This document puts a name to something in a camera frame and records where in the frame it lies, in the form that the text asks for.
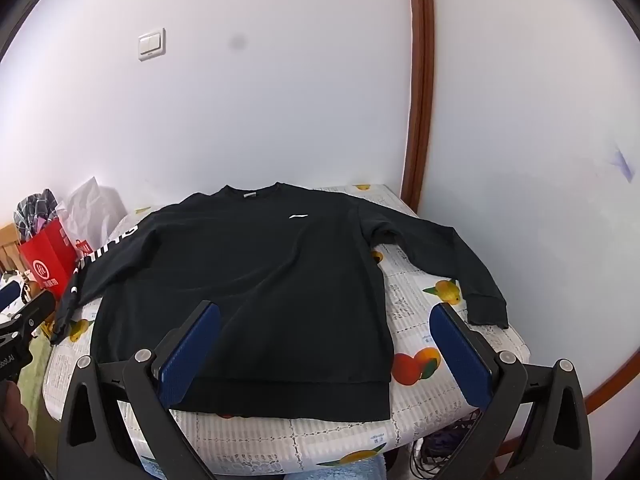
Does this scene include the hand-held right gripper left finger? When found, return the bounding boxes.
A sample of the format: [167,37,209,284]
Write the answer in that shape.
[56,300,222,480]

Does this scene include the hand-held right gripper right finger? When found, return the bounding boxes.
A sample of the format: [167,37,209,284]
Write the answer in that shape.
[429,302,593,480]

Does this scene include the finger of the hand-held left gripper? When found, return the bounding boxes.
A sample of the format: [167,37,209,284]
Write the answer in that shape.
[0,290,56,336]

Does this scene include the black long-sleeve sweatshirt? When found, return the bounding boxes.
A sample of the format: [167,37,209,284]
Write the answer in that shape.
[50,184,510,421]

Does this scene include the person's left hand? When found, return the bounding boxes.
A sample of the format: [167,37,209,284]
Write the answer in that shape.
[0,382,37,463]

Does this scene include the green cloth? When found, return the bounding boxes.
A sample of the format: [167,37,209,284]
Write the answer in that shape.
[17,337,53,411]

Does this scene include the red paper bag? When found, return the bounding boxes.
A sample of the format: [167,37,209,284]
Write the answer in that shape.
[19,217,78,293]

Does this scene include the white fruit-print tablecloth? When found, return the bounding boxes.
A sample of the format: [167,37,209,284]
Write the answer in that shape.
[42,182,528,478]

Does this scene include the wooden furniture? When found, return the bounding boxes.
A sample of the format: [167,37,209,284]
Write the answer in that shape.
[0,224,26,273]

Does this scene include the plaid cloth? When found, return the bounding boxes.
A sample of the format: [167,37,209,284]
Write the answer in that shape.
[14,189,63,238]

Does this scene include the white plastic bag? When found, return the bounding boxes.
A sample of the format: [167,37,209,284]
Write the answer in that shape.
[65,175,128,256]

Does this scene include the brown wooden baseboard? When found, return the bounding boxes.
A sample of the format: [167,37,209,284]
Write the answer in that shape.
[582,345,640,416]

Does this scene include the blue towel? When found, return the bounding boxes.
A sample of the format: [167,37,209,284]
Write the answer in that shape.
[320,452,388,480]

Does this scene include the tangle of dark cables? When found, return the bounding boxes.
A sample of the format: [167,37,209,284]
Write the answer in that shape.
[407,417,483,478]

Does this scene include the brown wooden door frame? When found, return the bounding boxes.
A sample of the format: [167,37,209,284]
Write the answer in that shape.
[400,0,435,211]

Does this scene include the white wall light switch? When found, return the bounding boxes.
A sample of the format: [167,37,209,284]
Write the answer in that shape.
[138,28,166,62]

